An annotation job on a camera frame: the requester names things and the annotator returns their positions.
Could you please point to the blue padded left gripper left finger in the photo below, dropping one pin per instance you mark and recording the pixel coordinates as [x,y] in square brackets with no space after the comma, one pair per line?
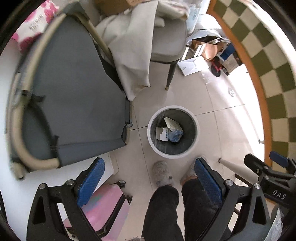
[88,180]

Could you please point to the white round trash bin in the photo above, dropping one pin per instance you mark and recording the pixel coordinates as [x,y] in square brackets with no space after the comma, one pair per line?
[173,118]

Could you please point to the pink flower paper bag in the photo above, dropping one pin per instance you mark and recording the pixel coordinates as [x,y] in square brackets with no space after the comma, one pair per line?
[34,25]

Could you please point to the right grey slipper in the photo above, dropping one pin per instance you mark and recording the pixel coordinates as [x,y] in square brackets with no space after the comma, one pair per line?
[189,175]

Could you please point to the cat pattern table cloth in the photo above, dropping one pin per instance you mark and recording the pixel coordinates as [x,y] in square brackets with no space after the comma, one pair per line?
[269,57]

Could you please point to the left grey slipper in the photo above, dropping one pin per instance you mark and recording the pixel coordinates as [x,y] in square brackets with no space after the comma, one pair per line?
[162,174]

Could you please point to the grey folding bed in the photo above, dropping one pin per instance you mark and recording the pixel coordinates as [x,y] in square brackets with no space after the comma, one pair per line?
[66,103]

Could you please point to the blue white plastic bag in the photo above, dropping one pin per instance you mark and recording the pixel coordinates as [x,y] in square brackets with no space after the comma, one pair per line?
[175,136]

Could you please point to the grey upholstered chair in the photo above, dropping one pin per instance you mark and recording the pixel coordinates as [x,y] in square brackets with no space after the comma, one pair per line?
[168,45]

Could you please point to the brown cardboard shipping box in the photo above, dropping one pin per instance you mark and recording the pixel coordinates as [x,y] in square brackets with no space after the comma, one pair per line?
[113,7]

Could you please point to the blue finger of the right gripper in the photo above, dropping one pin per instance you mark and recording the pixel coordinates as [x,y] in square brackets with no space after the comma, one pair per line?
[278,158]

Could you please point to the grey slipper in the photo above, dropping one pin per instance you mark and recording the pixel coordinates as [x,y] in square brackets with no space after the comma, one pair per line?
[189,175]
[162,174]

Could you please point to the white paper envelope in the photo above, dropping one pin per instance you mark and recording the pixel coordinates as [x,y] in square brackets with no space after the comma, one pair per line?
[193,65]

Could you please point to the beige cloth on chair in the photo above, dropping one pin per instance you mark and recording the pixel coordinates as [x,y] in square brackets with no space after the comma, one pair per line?
[129,38]

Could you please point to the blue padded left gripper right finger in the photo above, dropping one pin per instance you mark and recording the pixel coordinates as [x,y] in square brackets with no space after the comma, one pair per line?
[207,178]

